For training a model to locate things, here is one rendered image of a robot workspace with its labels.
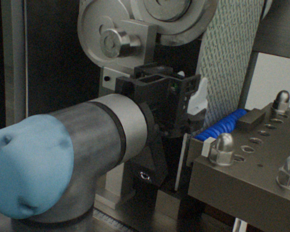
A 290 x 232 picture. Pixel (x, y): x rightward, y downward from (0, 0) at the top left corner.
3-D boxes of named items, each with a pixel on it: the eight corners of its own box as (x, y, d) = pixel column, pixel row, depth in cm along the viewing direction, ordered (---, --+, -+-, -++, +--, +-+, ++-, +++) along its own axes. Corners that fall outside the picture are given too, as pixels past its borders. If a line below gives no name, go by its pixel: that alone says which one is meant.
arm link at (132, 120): (122, 181, 36) (65, 152, 40) (147, 165, 40) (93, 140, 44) (130, 113, 33) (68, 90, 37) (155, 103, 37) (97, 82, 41)
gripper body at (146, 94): (206, 74, 46) (156, 92, 36) (194, 133, 49) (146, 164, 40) (156, 60, 50) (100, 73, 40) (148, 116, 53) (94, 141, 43)
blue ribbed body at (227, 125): (186, 152, 59) (190, 133, 57) (233, 120, 76) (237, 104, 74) (206, 160, 57) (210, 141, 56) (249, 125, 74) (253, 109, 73)
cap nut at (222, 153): (204, 160, 52) (210, 132, 51) (214, 152, 55) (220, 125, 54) (227, 169, 51) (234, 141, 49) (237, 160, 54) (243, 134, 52)
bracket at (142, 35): (90, 199, 62) (104, 20, 51) (113, 184, 67) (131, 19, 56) (112, 211, 59) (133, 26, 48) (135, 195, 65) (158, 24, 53)
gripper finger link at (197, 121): (215, 111, 51) (186, 127, 44) (213, 121, 52) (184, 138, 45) (187, 102, 54) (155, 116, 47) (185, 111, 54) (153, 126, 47)
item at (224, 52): (182, 143, 58) (204, 28, 51) (234, 110, 76) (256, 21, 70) (185, 144, 57) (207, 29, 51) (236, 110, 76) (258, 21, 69)
